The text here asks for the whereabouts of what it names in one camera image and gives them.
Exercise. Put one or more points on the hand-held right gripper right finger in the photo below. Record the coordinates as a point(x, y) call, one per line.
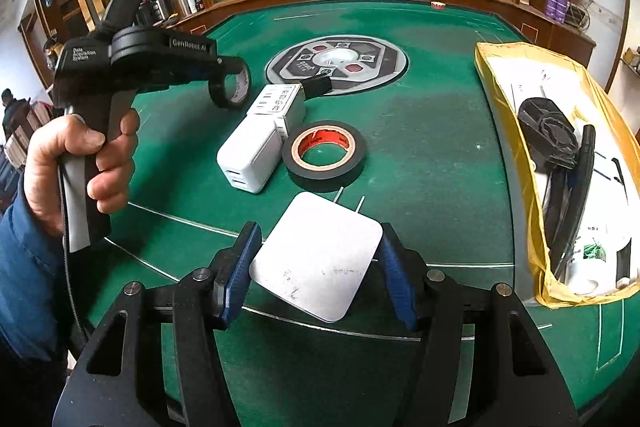
point(400, 282)

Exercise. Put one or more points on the black tape roll red core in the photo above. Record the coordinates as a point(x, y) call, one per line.
point(320, 177)

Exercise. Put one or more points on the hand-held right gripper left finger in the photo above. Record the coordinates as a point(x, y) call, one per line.
point(240, 277)

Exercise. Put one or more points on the round table centre panel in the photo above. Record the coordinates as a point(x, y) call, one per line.
point(335, 64)

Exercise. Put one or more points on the small red white item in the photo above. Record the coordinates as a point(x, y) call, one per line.
point(438, 5)

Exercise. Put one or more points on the black steel thermos jug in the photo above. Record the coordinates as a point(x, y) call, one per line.
point(155, 2)

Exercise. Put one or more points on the small black tape roll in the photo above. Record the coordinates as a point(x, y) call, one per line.
point(217, 99)

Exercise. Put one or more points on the small black block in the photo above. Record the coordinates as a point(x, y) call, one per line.
point(315, 86)

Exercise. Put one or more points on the yellow-lined storage bin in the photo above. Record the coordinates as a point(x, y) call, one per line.
point(552, 296)

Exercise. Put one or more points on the steel bottle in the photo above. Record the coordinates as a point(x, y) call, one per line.
point(183, 3)

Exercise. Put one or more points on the person's left forearm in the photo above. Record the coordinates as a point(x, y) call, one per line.
point(25, 282)

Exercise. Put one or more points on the white box green print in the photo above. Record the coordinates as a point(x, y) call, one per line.
point(597, 257)

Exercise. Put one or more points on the white power strip adapter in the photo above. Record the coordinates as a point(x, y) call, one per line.
point(277, 99)

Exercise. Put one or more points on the white multi-port charger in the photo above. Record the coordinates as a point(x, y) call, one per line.
point(245, 152)

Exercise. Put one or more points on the person's left hand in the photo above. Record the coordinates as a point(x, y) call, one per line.
point(45, 167)

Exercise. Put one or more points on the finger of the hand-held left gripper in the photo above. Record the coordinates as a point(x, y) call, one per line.
point(227, 67)

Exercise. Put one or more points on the black round fan part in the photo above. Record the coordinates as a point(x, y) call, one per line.
point(545, 127)

